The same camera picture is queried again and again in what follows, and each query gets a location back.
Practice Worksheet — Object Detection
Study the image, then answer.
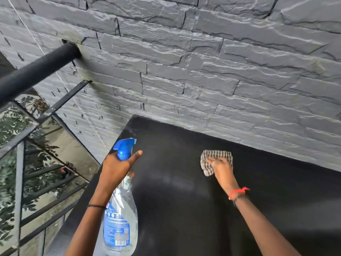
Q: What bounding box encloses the black metal railing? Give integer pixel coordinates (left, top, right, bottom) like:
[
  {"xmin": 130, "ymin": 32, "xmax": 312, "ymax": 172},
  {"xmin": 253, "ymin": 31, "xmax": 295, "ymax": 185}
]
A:
[{"xmin": 0, "ymin": 42, "xmax": 92, "ymax": 256}]

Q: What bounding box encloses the person's left forearm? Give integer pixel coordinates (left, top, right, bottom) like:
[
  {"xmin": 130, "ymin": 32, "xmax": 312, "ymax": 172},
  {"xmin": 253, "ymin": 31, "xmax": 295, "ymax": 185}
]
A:
[{"xmin": 64, "ymin": 188, "xmax": 113, "ymax": 256}]

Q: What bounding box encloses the person's right hand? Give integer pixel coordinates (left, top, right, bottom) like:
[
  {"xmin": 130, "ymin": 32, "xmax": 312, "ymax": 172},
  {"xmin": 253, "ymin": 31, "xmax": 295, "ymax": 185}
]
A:
[{"xmin": 206, "ymin": 157, "xmax": 241, "ymax": 196}]

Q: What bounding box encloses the thin white wire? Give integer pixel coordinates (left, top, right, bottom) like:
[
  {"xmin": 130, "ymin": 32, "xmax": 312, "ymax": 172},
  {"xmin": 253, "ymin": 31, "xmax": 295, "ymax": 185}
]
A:
[{"xmin": 7, "ymin": 0, "xmax": 110, "ymax": 152}]

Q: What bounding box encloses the person's left hand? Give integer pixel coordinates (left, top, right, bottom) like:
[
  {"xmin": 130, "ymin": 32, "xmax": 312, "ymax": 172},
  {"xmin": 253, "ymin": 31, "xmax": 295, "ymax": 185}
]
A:
[{"xmin": 95, "ymin": 150, "xmax": 143, "ymax": 199}]

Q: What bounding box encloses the green tree foliage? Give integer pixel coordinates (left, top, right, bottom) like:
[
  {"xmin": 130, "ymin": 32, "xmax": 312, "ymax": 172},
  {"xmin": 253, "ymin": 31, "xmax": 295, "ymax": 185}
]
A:
[{"xmin": 0, "ymin": 94, "xmax": 80, "ymax": 246}]

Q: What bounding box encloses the clear spray bottle blue nozzle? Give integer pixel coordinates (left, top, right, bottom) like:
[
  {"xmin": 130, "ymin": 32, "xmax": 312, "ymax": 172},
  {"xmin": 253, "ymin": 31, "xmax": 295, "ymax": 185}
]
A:
[{"xmin": 103, "ymin": 138, "xmax": 139, "ymax": 256}]

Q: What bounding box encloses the red thread wristband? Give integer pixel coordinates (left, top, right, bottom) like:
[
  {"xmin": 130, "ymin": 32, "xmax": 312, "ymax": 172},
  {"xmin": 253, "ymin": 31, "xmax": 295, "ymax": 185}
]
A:
[{"xmin": 228, "ymin": 187, "xmax": 250, "ymax": 201}]

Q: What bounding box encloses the person's right forearm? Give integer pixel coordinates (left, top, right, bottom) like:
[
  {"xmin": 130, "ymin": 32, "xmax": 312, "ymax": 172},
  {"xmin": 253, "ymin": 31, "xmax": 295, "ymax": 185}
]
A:
[{"xmin": 230, "ymin": 189, "xmax": 302, "ymax": 256}]

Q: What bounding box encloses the checkered cleaning cloth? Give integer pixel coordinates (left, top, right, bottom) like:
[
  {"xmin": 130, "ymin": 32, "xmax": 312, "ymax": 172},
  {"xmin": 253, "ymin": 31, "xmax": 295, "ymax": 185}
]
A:
[{"xmin": 200, "ymin": 150, "xmax": 233, "ymax": 177}]

